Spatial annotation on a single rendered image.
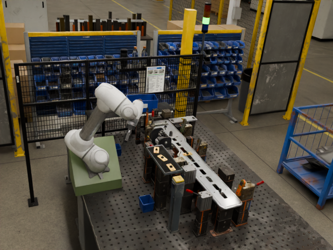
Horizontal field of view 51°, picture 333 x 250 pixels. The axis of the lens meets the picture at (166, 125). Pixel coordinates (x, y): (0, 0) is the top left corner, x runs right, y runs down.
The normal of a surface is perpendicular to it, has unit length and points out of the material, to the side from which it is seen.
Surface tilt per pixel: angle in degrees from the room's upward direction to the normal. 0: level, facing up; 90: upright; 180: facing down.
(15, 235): 0
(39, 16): 90
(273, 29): 91
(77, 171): 44
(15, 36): 90
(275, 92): 90
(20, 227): 0
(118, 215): 0
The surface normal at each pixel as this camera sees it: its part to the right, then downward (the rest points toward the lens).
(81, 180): 0.32, -0.32
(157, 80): 0.41, 0.44
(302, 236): 0.07, -0.89
